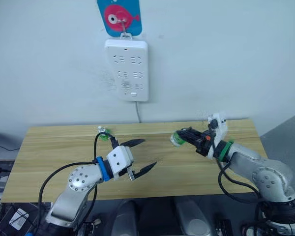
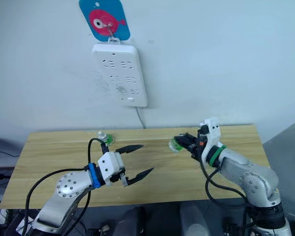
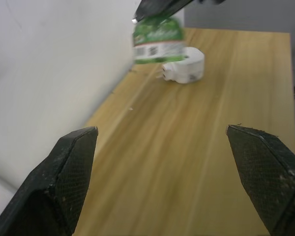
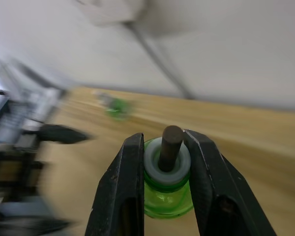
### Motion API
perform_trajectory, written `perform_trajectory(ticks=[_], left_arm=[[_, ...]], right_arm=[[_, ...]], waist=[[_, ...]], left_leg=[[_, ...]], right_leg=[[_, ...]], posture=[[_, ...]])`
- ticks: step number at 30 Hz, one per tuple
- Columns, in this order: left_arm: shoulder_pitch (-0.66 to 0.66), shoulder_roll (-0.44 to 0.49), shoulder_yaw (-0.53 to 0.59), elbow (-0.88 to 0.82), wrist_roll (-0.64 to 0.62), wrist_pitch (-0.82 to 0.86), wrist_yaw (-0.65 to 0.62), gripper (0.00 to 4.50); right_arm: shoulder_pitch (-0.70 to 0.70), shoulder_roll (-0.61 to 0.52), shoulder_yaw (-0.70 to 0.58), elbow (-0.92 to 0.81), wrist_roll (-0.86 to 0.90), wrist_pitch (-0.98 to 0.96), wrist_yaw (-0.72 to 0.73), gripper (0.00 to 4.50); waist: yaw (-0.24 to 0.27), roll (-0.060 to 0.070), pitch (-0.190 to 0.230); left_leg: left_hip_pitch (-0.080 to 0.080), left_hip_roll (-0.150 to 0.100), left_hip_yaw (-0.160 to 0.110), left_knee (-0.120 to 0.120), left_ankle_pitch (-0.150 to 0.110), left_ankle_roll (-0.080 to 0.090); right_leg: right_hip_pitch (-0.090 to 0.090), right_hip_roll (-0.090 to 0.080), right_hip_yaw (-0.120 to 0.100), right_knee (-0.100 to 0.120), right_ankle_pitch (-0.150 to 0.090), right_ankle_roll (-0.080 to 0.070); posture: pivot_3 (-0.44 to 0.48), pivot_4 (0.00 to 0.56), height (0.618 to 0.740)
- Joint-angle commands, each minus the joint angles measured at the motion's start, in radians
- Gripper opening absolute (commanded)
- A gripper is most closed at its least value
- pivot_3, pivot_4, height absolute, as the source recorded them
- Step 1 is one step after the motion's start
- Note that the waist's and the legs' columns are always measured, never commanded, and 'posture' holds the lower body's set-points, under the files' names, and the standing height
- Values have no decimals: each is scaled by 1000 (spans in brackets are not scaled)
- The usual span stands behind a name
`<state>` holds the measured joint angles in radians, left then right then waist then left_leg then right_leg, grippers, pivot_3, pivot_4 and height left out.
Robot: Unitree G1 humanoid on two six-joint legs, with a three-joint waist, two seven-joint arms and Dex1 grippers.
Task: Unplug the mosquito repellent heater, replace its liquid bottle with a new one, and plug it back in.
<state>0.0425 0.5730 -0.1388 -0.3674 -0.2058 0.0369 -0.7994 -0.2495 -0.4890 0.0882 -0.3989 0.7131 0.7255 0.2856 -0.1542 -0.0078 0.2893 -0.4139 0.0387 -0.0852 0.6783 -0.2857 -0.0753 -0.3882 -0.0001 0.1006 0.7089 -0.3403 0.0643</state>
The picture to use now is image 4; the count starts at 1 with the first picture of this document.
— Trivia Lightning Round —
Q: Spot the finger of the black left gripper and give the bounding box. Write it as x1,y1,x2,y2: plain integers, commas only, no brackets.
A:
38,124,92,145
0,217,73,236

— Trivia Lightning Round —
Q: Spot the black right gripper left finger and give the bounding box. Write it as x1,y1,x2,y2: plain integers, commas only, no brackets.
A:
85,132,145,236

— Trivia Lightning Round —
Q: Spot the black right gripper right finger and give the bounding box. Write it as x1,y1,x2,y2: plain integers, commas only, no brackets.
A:
183,129,277,236

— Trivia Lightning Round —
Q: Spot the green liquid bottle with wick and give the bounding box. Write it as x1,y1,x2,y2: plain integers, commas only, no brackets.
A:
143,125,195,219

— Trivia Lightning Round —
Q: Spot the grey power strip cable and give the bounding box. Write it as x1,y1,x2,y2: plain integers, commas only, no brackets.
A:
124,21,195,99

